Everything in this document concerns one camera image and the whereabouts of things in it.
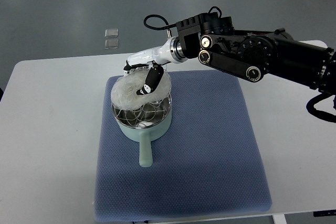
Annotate blue textured mat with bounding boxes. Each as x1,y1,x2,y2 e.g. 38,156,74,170
94,70,272,222

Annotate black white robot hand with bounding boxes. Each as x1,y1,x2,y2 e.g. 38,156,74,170
123,37,187,95

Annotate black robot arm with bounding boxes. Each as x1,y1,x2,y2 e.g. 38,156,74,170
168,6,335,122

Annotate lower clear floor tile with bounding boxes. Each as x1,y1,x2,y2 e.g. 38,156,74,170
104,38,119,49

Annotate white vermicelli nest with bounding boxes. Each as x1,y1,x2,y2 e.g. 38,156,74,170
111,69,172,110

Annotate clear floor tile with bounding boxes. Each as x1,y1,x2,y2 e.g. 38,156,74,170
105,28,119,38
104,38,119,49

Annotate mint green steel pot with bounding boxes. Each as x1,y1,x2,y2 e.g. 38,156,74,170
112,94,172,168

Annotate upper clear floor tile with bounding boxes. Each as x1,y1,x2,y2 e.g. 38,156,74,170
105,28,119,38

